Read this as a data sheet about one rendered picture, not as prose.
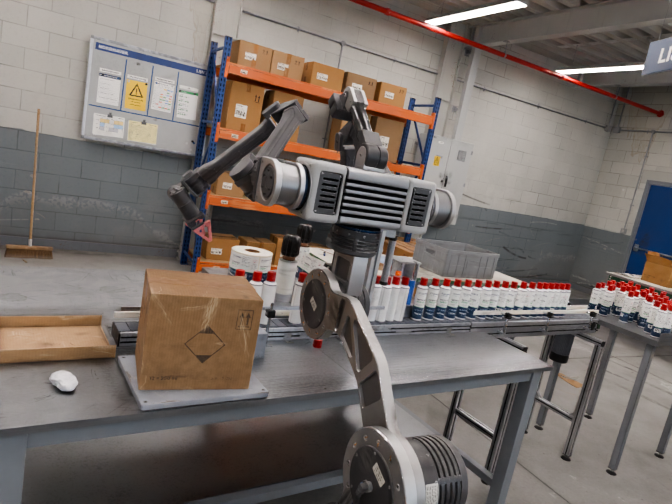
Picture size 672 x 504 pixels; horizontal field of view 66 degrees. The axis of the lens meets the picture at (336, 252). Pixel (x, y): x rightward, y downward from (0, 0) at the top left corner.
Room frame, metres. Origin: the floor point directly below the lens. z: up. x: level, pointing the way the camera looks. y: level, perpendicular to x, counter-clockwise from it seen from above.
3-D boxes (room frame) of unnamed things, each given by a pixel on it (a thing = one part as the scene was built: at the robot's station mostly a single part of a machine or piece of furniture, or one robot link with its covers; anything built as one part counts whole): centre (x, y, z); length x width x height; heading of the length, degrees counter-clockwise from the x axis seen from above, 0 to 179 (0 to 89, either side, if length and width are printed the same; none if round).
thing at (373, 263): (1.97, -0.14, 1.16); 0.04 x 0.04 x 0.67; 35
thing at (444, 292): (2.43, -0.55, 0.98); 0.05 x 0.05 x 0.20
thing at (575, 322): (2.87, -1.18, 0.47); 1.17 x 0.38 x 0.94; 125
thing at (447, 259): (4.28, -0.98, 0.91); 0.60 x 0.40 x 0.22; 123
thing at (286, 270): (2.25, 0.20, 1.03); 0.09 x 0.09 x 0.30
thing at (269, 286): (1.89, 0.22, 0.98); 0.05 x 0.05 x 0.20
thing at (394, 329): (2.06, -0.02, 0.85); 1.65 x 0.11 x 0.05; 125
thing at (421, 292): (2.34, -0.42, 0.98); 0.05 x 0.05 x 0.20
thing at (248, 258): (2.48, 0.40, 0.95); 0.20 x 0.20 x 0.14
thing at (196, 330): (1.44, 0.36, 0.99); 0.30 x 0.24 x 0.27; 115
